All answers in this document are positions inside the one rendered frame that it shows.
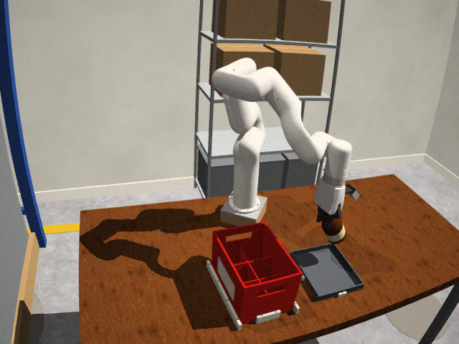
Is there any brown bottle with cream label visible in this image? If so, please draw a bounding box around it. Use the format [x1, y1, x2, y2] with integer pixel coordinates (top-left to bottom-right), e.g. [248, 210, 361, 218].
[321, 212, 346, 244]

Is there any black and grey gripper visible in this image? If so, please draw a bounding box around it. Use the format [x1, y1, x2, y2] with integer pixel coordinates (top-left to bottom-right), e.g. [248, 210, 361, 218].
[314, 176, 345, 229]

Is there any red crate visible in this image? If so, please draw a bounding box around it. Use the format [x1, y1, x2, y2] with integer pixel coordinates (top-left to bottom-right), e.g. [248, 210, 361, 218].
[212, 226, 303, 325]

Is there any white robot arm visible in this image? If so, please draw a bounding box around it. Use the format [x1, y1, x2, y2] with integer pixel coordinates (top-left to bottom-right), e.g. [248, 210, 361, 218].
[212, 58, 352, 214]

